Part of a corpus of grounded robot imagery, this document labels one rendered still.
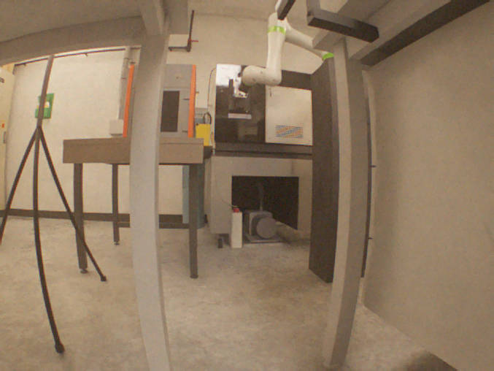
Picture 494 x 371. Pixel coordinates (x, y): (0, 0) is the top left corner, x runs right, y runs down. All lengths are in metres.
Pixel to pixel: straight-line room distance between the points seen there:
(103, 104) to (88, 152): 2.10
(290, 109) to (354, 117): 1.50
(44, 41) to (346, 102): 0.73
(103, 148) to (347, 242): 1.10
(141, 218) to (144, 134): 0.16
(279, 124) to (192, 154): 0.99
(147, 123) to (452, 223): 0.58
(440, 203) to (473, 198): 0.08
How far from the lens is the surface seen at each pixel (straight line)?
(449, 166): 0.49
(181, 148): 1.19
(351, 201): 0.58
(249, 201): 2.52
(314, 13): 0.49
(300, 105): 2.12
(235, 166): 1.81
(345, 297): 0.64
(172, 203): 3.03
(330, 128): 1.27
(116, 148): 1.26
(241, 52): 3.47
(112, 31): 0.61
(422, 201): 0.53
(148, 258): 0.50
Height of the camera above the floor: 0.51
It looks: 1 degrees down
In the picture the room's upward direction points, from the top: 1 degrees clockwise
